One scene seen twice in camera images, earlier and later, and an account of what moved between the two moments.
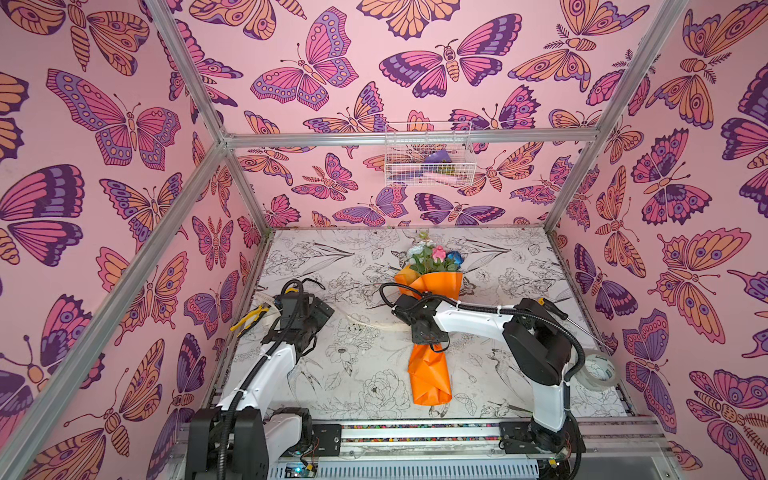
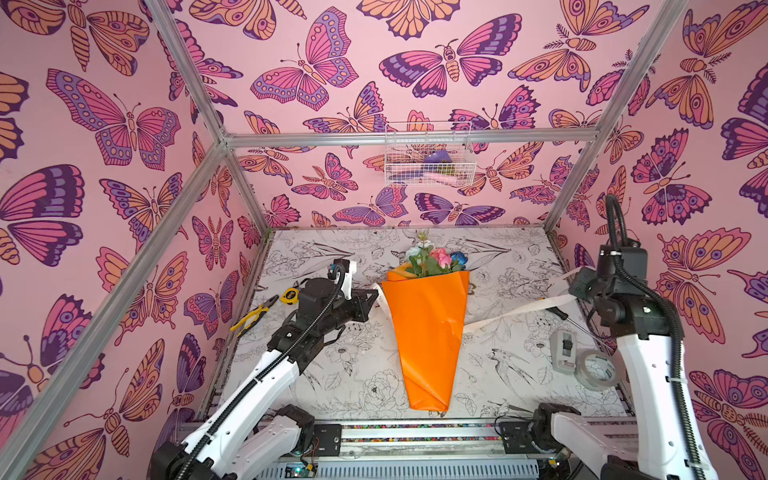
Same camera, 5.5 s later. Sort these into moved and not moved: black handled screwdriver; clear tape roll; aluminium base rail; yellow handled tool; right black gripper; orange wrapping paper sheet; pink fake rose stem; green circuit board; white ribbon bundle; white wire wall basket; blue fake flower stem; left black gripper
Moved: orange wrapping paper sheet; right black gripper; white ribbon bundle; left black gripper
Not moved: blue fake flower stem; aluminium base rail; clear tape roll; white wire wall basket; black handled screwdriver; pink fake rose stem; green circuit board; yellow handled tool
